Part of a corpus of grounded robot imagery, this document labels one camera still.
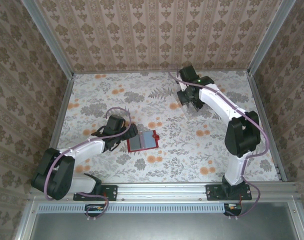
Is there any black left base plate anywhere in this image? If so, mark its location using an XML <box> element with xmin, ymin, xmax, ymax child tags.
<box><xmin>73</xmin><ymin>184</ymin><xmax>118</xmax><ymax>202</ymax></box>

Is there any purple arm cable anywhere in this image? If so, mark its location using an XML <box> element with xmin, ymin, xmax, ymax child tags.
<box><xmin>168</xmin><ymin>65</ymin><xmax>271</xmax><ymax>221</ymax></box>
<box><xmin>45</xmin><ymin>106</ymin><xmax>133</xmax><ymax>222</ymax></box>

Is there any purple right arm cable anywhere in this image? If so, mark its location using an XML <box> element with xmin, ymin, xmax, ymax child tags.
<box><xmin>168</xmin><ymin>65</ymin><xmax>271</xmax><ymax>221</ymax></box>

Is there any small black connector board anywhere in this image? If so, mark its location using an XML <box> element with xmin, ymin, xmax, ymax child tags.
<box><xmin>223</xmin><ymin>202</ymin><xmax>244</xmax><ymax>217</ymax></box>
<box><xmin>84</xmin><ymin>203</ymin><xmax>106</xmax><ymax>218</ymax></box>

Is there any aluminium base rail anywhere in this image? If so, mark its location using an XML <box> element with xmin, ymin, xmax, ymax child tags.
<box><xmin>29</xmin><ymin>181</ymin><xmax>298</xmax><ymax>202</ymax></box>

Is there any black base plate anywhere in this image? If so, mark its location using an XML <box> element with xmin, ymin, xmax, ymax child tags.
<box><xmin>205</xmin><ymin>184</ymin><xmax>253</xmax><ymax>202</ymax></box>
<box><xmin>73</xmin><ymin>184</ymin><xmax>118</xmax><ymax>202</ymax></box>

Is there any floral table cover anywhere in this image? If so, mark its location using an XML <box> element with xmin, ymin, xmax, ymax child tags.
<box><xmin>48</xmin><ymin>70</ymin><xmax>280</xmax><ymax>184</ymax></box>

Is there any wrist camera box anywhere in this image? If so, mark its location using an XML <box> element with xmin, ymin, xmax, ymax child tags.
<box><xmin>177</xmin><ymin>65</ymin><xmax>200</xmax><ymax>93</ymax></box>
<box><xmin>105</xmin><ymin>114</ymin><xmax>127</xmax><ymax>133</ymax></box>

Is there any grey metal panel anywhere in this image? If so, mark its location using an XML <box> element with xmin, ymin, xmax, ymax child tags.
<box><xmin>15</xmin><ymin>201</ymin><xmax>304</xmax><ymax>240</ymax></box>

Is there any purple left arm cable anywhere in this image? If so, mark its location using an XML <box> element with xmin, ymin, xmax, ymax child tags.
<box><xmin>45</xmin><ymin>106</ymin><xmax>133</xmax><ymax>222</ymax></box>

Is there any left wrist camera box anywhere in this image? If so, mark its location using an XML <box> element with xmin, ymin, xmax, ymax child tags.
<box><xmin>105</xmin><ymin>114</ymin><xmax>127</xmax><ymax>133</ymax></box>

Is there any white slotted cable duct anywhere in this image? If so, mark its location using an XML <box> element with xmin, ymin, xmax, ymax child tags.
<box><xmin>37</xmin><ymin>202</ymin><xmax>229</xmax><ymax>215</ymax></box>

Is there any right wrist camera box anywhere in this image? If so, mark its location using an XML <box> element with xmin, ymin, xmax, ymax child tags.
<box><xmin>177</xmin><ymin>65</ymin><xmax>200</xmax><ymax>93</ymax></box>

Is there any clear acrylic card stand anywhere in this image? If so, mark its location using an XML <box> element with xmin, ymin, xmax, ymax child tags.
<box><xmin>176</xmin><ymin>89</ymin><xmax>207</xmax><ymax>119</ymax></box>

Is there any aluminium corner post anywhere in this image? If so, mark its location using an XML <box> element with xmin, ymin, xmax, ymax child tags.
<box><xmin>246</xmin><ymin>0</ymin><xmax>297</xmax><ymax>76</ymax></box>
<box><xmin>19</xmin><ymin>0</ymin><xmax>75</xmax><ymax>78</ymax></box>

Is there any red card holder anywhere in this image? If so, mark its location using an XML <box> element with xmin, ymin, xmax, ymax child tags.
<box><xmin>126</xmin><ymin>129</ymin><xmax>161</xmax><ymax>153</ymax></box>

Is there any aluminium side rail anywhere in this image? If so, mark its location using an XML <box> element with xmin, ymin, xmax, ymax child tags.
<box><xmin>48</xmin><ymin>73</ymin><xmax>76</xmax><ymax>151</ymax></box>
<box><xmin>246</xmin><ymin>71</ymin><xmax>288</xmax><ymax>182</ymax></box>

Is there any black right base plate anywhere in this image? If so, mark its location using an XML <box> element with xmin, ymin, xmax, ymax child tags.
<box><xmin>205</xmin><ymin>184</ymin><xmax>253</xmax><ymax>202</ymax></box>

